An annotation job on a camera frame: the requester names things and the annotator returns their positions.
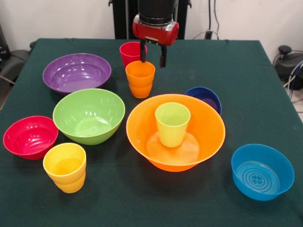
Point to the dark green tablecloth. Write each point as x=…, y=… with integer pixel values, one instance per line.
x=118, y=208

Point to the orange cup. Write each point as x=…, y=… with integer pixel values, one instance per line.
x=140, y=87

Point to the light green cup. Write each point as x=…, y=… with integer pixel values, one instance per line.
x=171, y=134

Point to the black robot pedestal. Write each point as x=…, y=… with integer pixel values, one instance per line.
x=123, y=19

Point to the red-pink bowl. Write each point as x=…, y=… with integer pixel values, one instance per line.
x=30, y=137

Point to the large orange bowl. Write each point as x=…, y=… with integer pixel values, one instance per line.
x=139, y=132

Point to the light green bowl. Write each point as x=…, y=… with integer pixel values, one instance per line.
x=87, y=113

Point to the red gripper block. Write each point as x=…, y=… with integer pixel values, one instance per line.
x=156, y=35

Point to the yellow cup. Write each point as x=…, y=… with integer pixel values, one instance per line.
x=68, y=182

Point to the purple bowl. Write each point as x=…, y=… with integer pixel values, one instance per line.
x=75, y=73

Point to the black metal stand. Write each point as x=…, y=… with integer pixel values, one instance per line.
x=3, y=47

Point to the dark blue bowl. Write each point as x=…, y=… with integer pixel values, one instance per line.
x=206, y=95

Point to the light blue bowl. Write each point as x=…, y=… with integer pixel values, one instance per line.
x=286, y=170

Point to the red-pink cup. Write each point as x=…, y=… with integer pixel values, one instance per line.
x=130, y=53

